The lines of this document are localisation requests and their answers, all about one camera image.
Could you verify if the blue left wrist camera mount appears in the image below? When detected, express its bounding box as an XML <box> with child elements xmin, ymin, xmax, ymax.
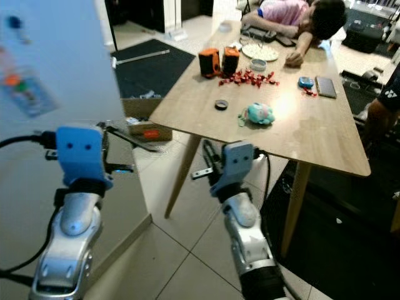
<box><xmin>55</xmin><ymin>125</ymin><xmax>114</xmax><ymax>190</ymax></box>

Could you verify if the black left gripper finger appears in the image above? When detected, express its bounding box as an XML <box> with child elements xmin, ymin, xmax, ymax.
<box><xmin>109</xmin><ymin>124</ymin><xmax>161</xmax><ymax>153</ymax></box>

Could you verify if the teal plush keychain with keys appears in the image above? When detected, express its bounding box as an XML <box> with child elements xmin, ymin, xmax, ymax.
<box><xmin>238</xmin><ymin>102</ymin><xmax>276</xmax><ymax>128</ymax></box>

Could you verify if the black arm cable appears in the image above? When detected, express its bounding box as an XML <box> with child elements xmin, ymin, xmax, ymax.
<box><xmin>201</xmin><ymin>139</ymin><xmax>219</xmax><ymax>179</ymax></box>
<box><xmin>0</xmin><ymin>131</ymin><xmax>60</xmax><ymax>288</ymax></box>

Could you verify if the black floor mat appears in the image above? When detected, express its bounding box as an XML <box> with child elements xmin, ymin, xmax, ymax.
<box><xmin>261</xmin><ymin>159</ymin><xmax>400</xmax><ymax>300</ymax></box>
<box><xmin>111</xmin><ymin>39</ymin><xmax>196</xmax><ymax>99</ymax></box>

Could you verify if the wooden table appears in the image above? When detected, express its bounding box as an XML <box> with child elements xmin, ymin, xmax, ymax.
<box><xmin>149</xmin><ymin>19</ymin><xmax>371</xmax><ymax>258</ymax></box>

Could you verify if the cardboard box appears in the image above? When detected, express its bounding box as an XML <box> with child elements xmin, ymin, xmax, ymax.
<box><xmin>122</xmin><ymin>97</ymin><xmax>161</xmax><ymax>141</ymax></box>

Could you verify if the brown wallet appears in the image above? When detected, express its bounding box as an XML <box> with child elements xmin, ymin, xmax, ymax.
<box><xmin>314</xmin><ymin>76</ymin><xmax>338</xmax><ymax>99</ymax></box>

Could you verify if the person in pink shirt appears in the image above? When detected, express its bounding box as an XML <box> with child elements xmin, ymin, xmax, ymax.
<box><xmin>240</xmin><ymin>0</ymin><xmax>348</xmax><ymax>68</ymax></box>

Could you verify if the black equipment case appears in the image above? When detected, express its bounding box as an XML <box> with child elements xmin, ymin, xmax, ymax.
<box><xmin>342</xmin><ymin>5</ymin><xmax>394</xmax><ymax>54</ymax></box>

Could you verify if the badge holder on lanyard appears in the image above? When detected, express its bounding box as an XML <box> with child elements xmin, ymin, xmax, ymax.
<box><xmin>1</xmin><ymin>47</ymin><xmax>61</xmax><ymax>119</ymax></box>

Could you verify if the black flat device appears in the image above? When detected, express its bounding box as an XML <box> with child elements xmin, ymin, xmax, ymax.
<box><xmin>244</xmin><ymin>28</ymin><xmax>296</xmax><ymax>48</ymax></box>

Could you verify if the blue wall hook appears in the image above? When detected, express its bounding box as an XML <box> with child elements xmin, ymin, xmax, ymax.
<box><xmin>6</xmin><ymin>15</ymin><xmax>29</xmax><ymax>38</ymax></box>

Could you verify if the person in black shirt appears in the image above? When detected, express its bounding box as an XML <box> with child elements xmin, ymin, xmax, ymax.
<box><xmin>359</xmin><ymin>75</ymin><xmax>400</xmax><ymax>141</ymax></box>

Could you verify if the grey ruler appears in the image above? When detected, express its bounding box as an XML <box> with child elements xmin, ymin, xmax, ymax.
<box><xmin>116</xmin><ymin>49</ymin><xmax>171</xmax><ymax>64</ymax></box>

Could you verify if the white furniture leg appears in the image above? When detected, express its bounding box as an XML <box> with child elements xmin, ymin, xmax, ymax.
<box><xmin>162</xmin><ymin>0</ymin><xmax>191</xmax><ymax>35</ymax></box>

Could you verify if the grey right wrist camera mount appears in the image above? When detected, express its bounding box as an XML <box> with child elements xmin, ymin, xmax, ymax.
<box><xmin>210</xmin><ymin>140</ymin><xmax>256</xmax><ymax>197</ymax></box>

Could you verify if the white plate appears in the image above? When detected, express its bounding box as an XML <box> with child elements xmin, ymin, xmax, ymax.
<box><xmin>241</xmin><ymin>42</ymin><xmax>279</xmax><ymax>63</ymax></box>

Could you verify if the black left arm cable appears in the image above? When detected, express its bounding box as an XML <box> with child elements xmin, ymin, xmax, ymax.
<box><xmin>0</xmin><ymin>131</ymin><xmax>60</xmax><ymax>288</ymax></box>

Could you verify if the heap of red candies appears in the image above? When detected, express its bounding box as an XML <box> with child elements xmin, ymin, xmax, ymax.
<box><xmin>218</xmin><ymin>69</ymin><xmax>280</xmax><ymax>88</ymax></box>

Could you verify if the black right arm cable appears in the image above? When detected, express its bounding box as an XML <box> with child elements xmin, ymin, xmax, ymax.
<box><xmin>201</xmin><ymin>139</ymin><xmax>219</xmax><ymax>179</ymax></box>

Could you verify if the black and orange speaker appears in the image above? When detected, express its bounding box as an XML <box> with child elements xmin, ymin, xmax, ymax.
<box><xmin>221</xmin><ymin>47</ymin><xmax>241</xmax><ymax>77</ymax></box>

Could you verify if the orange box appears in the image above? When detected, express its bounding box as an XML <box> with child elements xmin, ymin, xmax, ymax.
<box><xmin>198</xmin><ymin>48</ymin><xmax>222</xmax><ymax>79</ymax></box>

